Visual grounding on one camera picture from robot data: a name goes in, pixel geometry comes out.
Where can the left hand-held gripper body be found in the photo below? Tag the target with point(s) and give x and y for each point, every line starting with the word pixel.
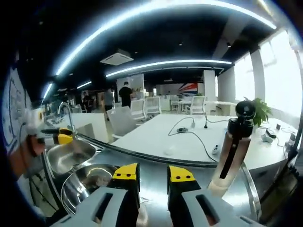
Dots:
pixel 33 124

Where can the long ceiling light strip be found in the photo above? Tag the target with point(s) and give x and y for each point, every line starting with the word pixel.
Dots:
pixel 132 17
pixel 165 64

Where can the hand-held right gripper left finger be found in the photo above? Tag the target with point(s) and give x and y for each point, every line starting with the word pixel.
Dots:
pixel 99 205

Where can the ceiling air conditioner unit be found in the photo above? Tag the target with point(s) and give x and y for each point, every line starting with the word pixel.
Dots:
pixel 116 57

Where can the clear water bottle black lid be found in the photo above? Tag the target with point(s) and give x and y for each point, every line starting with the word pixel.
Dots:
pixel 233 153

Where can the white remote controller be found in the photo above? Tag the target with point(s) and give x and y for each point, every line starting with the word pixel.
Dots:
pixel 216 149

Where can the green potted plant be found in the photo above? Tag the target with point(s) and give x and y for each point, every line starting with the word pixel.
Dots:
pixel 261 112

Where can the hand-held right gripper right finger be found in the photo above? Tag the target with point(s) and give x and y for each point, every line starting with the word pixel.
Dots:
pixel 203 208

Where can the white office chair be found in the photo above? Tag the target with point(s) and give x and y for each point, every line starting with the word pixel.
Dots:
pixel 122 121
pixel 137 110
pixel 153 106
pixel 197 105

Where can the short ceiling light strip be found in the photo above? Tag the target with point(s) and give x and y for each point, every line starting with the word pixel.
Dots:
pixel 47 90
pixel 84 84

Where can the stainless steel sink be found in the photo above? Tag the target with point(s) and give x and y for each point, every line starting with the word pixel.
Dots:
pixel 68 156

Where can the stainless steel bowl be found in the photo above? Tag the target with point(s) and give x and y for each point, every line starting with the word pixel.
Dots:
pixel 94 177

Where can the small white desk device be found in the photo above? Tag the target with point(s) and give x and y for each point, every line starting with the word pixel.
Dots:
pixel 267 137

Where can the wall poster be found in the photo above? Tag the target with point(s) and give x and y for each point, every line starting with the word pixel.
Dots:
pixel 15 106

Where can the person's left hand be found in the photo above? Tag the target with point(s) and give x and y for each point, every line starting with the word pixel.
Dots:
pixel 33 146

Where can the black laptop stand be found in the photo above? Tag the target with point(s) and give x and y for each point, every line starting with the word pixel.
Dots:
pixel 291 153

